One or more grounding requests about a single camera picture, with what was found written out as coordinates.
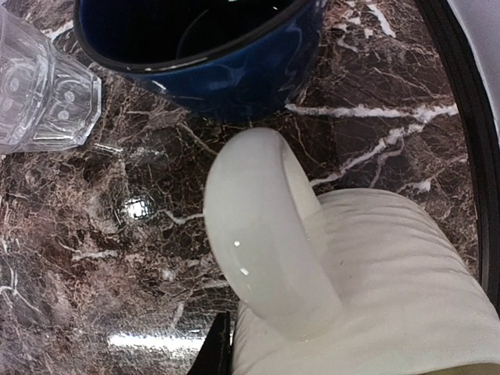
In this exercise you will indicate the dark blue mug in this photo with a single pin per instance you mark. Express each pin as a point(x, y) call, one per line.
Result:
point(230, 61)

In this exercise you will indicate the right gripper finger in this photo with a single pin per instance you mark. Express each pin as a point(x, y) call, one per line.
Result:
point(214, 357)

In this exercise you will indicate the cream ribbed cup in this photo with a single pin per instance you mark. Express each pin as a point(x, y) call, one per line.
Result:
point(354, 281)

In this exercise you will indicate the clear glass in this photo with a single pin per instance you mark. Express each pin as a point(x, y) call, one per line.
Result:
point(49, 101)

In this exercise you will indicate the right black frame post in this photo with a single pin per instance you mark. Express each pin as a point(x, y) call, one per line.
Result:
point(466, 34)

